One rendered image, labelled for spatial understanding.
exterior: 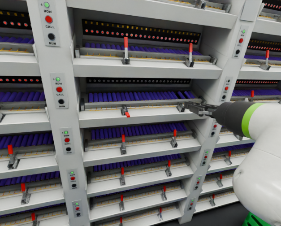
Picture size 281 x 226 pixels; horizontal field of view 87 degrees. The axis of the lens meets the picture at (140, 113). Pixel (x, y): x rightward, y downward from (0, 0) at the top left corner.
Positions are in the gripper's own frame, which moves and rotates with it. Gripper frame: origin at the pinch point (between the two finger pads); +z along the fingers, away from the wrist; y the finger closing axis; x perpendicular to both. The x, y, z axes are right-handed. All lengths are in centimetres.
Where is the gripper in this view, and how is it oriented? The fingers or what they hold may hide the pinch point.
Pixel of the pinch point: (192, 106)
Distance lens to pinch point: 65.3
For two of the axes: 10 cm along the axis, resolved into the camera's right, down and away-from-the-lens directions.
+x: 0.1, -9.8, -2.0
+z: -2.9, -1.9, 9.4
